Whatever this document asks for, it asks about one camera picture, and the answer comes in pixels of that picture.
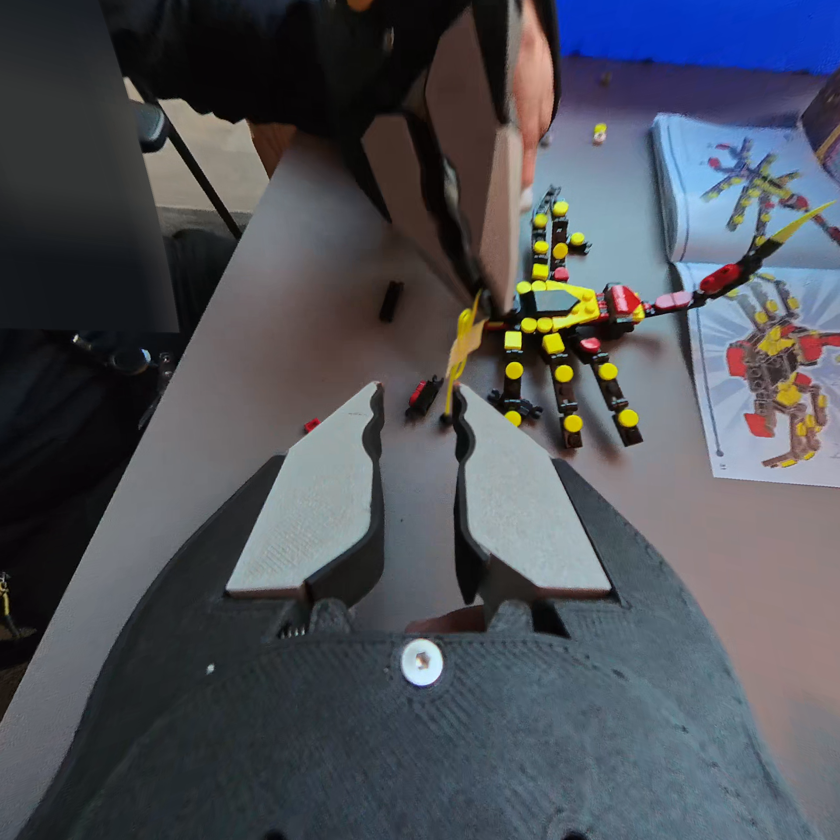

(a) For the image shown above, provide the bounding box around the yellow string with tape tag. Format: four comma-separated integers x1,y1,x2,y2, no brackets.
443,289,490,424

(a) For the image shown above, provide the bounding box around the red and black lego segment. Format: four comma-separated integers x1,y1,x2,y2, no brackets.
405,375,444,421

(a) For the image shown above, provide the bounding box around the black yellow lego scorpion model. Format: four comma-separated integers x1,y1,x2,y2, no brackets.
487,185,837,450

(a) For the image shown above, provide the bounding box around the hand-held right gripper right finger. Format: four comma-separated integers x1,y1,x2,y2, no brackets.
453,384,613,608

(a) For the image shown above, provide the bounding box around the blue plastic bin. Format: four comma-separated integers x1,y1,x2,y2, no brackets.
554,0,840,74

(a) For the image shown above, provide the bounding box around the open lego instruction booklet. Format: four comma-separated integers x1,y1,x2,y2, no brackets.
651,113,840,488

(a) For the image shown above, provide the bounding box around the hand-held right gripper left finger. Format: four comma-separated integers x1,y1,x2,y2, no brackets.
225,381,386,611

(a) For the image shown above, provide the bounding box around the person's left hand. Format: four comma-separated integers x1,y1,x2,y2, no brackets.
511,0,560,211

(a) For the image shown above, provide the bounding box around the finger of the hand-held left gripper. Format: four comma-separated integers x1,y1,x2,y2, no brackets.
361,113,488,303
425,8,524,311

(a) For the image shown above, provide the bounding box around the lego set cardboard box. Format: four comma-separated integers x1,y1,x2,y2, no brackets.
799,85,840,165

